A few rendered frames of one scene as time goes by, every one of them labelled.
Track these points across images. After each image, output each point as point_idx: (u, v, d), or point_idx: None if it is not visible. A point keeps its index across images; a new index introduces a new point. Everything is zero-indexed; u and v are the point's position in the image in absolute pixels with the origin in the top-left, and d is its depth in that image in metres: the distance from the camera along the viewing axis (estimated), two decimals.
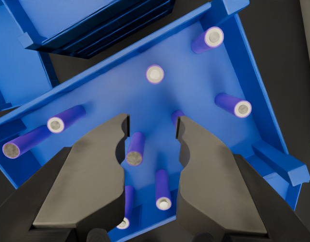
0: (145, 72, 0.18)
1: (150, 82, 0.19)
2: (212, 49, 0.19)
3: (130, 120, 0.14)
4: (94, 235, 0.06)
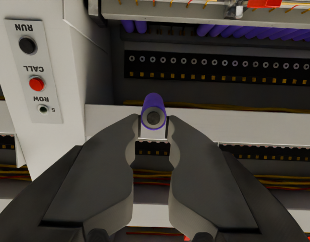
0: None
1: (136, 22, 0.28)
2: (158, 122, 0.15)
3: None
4: (94, 235, 0.06)
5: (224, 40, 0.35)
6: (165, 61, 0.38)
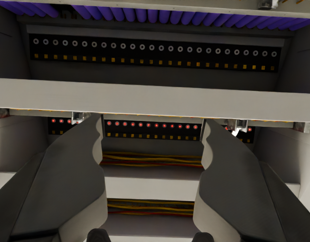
0: None
1: (7, 3, 0.31)
2: (29, 6, 0.32)
3: None
4: (94, 235, 0.06)
5: (114, 24, 0.38)
6: (67, 43, 0.41)
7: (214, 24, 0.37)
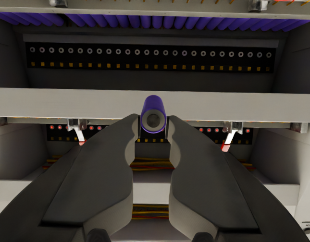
0: None
1: (3, 14, 0.31)
2: (24, 16, 0.32)
3: (141, 120, 0.14)
4: (94, 235, 0.06)
5: (108, 30, 0.39)
6: (63, 51, 0.42)
7: (207, 28, 0.37)
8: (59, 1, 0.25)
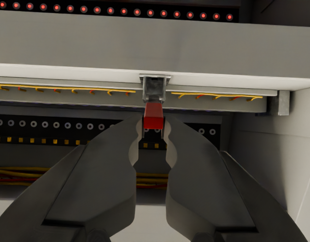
0: None
1: None
2: None
3: None
4: (94, 235, 0.06)
5: (16, 102, 0.33)
6: None
7: None
8: None
